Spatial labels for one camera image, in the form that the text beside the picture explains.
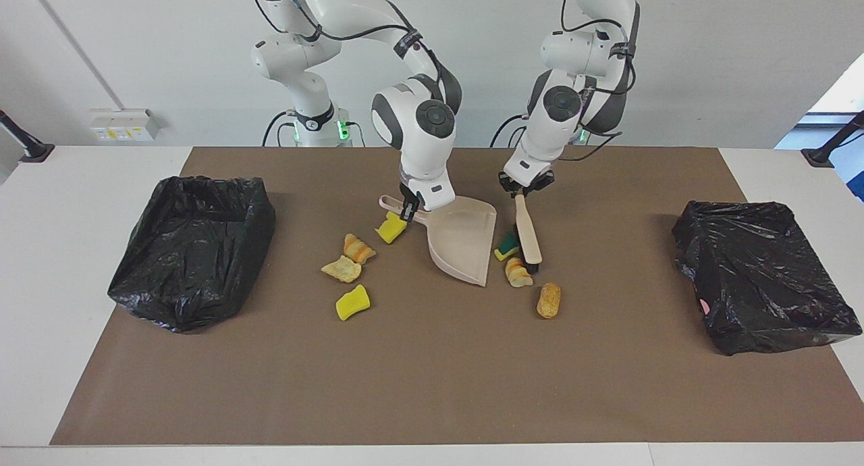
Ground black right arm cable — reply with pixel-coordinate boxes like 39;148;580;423
250;0;448;82

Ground green and yellow sponge piece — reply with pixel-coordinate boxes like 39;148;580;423
493;232;520;262

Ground black base power cable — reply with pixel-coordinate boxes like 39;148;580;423
262;111;298;147
490;113;527;148

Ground brown textured bread roll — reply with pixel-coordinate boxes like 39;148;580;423
537;282;562;319

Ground white wall cable duct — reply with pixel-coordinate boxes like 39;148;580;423
26;0;127;112

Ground black clamp post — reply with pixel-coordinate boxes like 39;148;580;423
0;109;55;163
801;110;864;168

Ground black bag-lined bin pink mark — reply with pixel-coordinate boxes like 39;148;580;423
672;200;863;357

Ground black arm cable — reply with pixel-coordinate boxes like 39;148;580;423
250;0;448;82
559;0;641;161

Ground brown table mat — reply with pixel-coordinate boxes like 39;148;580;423
51;147;864;446

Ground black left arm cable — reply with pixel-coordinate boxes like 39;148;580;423
559;0;641;161

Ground beige hand brush black bristles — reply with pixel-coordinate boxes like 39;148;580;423
514;193;543;272

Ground beige plastic dustpan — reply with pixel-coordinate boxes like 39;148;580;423
379;195;498;288

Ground pale pastry piece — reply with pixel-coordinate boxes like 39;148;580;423
321;255;363;284

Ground orange striped croissant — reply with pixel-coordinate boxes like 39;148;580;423
343;234;377;265
505;257;534;288

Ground white wall socket panel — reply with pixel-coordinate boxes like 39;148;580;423
88;108;161;143

